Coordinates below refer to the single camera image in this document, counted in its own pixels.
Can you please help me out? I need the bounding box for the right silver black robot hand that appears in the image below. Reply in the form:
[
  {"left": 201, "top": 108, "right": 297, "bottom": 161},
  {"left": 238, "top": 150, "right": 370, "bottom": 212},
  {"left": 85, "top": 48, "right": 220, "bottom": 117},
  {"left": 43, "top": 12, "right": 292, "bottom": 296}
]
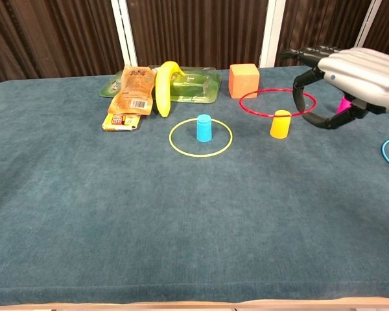
[{"left": 277, "top": 46, "right": 389, "bottom": 130}]

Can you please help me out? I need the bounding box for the red ring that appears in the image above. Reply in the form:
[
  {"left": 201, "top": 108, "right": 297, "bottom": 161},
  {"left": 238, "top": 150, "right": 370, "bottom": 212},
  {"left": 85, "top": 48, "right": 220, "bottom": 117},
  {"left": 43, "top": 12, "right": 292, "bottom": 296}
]
[{"left": 239, "top": 89, "right": 317, "bottom": 118}]

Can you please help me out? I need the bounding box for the yellow ring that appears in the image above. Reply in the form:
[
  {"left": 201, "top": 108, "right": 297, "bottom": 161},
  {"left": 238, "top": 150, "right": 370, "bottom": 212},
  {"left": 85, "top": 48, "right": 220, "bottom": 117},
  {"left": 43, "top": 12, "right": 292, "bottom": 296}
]
[{"left": 169, "top": 117, "right": 233, "bottom": 159}]

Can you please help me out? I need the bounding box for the magenta small cup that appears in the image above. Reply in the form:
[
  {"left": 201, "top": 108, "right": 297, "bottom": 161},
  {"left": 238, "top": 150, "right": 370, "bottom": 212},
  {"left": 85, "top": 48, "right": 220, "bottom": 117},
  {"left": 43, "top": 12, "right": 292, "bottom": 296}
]
[{"left": 336, "top": 96, "right": 353, "bottom": 115}]

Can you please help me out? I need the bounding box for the yellow small cup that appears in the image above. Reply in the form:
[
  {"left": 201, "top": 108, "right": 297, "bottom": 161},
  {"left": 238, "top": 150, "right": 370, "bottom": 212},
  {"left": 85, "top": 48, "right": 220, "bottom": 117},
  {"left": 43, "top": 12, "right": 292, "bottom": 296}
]
[{"left": 270, "top": 109, "right": 292, "bottom": 139}]

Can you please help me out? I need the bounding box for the cyan small cup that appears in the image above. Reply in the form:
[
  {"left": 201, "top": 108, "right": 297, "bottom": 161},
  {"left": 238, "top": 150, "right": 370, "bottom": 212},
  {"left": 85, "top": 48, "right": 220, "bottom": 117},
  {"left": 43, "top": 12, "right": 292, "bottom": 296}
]
[{"left": 196, "top": 113, "right": 213, "bottom": 143}]

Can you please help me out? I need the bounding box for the orange foam cube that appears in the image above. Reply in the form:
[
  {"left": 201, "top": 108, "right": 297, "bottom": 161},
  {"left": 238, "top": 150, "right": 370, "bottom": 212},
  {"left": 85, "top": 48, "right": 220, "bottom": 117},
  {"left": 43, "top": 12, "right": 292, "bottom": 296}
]
[{"left": 229, "top": 63, "right": 260, "bottom": 99}]

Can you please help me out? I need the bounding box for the green blister package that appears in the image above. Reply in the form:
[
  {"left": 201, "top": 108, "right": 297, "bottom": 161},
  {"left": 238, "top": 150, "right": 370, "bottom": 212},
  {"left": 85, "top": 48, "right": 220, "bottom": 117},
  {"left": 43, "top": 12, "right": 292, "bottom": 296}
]
[{"left": 99, "top": 66, "right": 222, "bottom": 104}]

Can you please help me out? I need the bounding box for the yellow banana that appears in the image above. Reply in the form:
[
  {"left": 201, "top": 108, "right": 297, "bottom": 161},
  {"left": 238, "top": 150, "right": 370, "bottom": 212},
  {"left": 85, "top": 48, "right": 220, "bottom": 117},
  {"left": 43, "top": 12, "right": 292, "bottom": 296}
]
[{"left": 154, "top": 60, "right": 186, "bottom": 118}]

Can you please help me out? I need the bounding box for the orange spout pouch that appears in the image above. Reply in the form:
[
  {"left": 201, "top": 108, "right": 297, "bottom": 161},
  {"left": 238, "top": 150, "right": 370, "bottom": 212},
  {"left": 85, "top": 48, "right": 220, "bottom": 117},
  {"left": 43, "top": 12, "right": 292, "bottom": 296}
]
[{"left": 107, "top": 64, "right": 157, "bottom": 117}]

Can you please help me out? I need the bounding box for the yellow red snack box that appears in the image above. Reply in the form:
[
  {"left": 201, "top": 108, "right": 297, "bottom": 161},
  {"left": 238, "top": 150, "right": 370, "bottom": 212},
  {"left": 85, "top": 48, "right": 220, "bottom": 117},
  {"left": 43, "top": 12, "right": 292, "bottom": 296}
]
[{"left": 102, "top": 112, "right": 142, "bottom": 132}]

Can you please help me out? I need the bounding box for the teal table cloth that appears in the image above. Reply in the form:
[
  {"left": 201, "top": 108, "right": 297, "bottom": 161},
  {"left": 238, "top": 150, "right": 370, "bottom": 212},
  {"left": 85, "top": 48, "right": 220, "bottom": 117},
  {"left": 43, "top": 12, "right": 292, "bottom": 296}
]
[{"left": 0, "top": 63, "right": 389, "bottom": 307}]

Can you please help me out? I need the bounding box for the white frame post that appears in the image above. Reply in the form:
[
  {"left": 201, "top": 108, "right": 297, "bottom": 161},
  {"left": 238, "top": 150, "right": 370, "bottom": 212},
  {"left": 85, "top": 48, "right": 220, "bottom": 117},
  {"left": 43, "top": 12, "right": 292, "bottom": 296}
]
[
  {"left": 110, "top": 0, "right": 139, "bottom": 68},
  {"left": 355, "top": 0, "right": 385, "bottom": 50},
  {"left": 259, "top": 0, "right": 286, "bottom": 68}
]

